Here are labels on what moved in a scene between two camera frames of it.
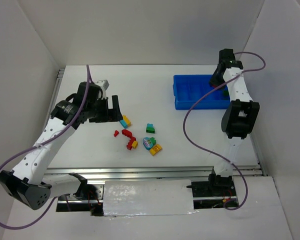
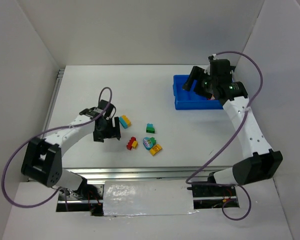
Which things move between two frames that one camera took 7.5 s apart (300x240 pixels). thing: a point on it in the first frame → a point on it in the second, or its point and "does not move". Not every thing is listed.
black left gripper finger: (102, 118) → (99, 135)
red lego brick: (129, 145) does not move
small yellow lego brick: (134, 144) does not move
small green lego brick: (153, 140) does not move
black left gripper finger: (114, 114) → (116, 130)
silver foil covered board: (148, 197) does not move
